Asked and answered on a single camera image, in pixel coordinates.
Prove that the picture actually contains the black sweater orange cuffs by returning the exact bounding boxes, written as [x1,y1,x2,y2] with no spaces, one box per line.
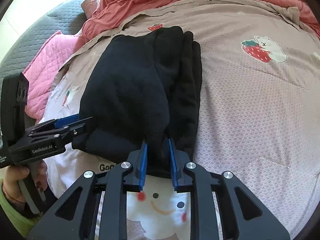
[72,26,202,178]

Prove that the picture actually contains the left hand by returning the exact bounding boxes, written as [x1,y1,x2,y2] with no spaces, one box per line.
[2,160,49,203]

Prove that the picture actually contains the pink quilted pillow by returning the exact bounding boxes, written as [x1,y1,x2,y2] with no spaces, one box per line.
[23,30,85,121]

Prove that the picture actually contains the pink patterned duvet cover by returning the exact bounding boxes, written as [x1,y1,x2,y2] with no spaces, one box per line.
[42,0,319,239]

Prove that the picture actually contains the grey quilted headboard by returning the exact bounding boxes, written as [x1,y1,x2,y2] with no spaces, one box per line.
[1,0,87,79]

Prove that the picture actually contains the mauve small pillow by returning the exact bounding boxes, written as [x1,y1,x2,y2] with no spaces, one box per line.
[81,0,100,19]

